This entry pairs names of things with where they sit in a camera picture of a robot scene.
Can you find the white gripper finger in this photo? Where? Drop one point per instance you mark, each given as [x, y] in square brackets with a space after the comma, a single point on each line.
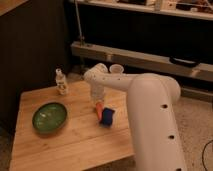
[103, 101]
[94, 104]

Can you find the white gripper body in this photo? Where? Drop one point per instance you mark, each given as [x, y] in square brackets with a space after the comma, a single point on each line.
[97, 93]

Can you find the orange pepper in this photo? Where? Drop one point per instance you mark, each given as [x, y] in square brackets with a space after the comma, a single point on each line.
[99, 109]

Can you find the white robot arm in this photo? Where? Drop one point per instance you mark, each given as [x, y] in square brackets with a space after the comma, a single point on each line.
[149, 98]

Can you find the blue sponge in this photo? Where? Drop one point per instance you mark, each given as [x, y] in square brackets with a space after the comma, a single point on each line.
[107, 117]

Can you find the white plastic cup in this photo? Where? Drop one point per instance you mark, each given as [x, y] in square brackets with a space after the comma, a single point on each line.
[116, 69]

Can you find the small clear bottle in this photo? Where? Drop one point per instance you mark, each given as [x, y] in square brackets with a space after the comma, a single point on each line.
[61, 82]

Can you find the green plate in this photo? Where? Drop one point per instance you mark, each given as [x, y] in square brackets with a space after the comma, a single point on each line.
[49, 117]

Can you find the metal shelf rack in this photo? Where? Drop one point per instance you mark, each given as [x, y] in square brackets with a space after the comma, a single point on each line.
[144, 38]

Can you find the black handle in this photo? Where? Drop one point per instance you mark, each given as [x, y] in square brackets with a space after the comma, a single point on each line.
[190, 64]

